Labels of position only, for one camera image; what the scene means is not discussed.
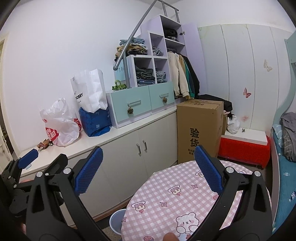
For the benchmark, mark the white red plastic bag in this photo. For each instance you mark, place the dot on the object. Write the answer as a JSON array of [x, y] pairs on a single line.
[[61, 123]]

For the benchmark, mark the brown cardboard box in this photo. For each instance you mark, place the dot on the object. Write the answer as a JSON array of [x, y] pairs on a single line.
[[199, 122]]

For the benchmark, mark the right hand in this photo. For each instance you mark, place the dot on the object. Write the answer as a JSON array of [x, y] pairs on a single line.
[[170, 237]]

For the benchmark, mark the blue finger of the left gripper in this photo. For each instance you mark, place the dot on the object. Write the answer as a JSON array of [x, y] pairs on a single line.
[[26, 160]]

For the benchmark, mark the light blue trash bin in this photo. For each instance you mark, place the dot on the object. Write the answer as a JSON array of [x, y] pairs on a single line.
[[115, 221]]

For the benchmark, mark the purple cubby shelf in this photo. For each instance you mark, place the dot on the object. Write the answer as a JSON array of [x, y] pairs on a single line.
[[188, 44]]

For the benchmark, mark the red storage box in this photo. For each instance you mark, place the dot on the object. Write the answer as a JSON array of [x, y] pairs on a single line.
[[246, 146]]

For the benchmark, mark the teal bed sheet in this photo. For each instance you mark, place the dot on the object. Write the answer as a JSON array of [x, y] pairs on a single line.
[[283, 190]]

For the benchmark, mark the white paper shopping bag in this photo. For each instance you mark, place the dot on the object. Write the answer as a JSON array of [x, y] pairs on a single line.
[[89, 90]]

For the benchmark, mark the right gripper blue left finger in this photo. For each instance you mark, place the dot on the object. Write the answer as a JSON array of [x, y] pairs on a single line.
[[55, 210]]

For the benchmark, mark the white plastic bag on box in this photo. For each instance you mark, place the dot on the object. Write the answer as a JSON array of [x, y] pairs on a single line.
[[233, 125]]

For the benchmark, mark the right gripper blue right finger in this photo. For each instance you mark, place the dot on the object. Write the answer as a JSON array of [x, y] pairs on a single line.
[[253, 217]]

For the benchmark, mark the pink checkered tablecloth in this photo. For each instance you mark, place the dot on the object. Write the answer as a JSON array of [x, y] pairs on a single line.
[[176, 199]]

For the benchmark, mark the teal drawer storage unit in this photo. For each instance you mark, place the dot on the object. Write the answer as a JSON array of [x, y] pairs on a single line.
[[130, 105]]

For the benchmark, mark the hanging clothes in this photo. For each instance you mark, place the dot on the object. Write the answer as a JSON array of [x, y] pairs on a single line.
[[184, 79]]

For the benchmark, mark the blue fabric bag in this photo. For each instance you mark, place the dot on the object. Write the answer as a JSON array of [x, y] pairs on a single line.
[[95, 124]]

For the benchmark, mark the small brown item on cabinet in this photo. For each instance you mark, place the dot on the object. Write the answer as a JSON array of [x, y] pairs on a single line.
[[44, 144]]

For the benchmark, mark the grey clothes on bed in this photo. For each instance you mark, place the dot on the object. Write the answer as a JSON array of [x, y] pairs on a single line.
[[288, 133]]

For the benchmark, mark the white low cabinet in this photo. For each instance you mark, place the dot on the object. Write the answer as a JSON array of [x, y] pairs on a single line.
[[131, 154]]

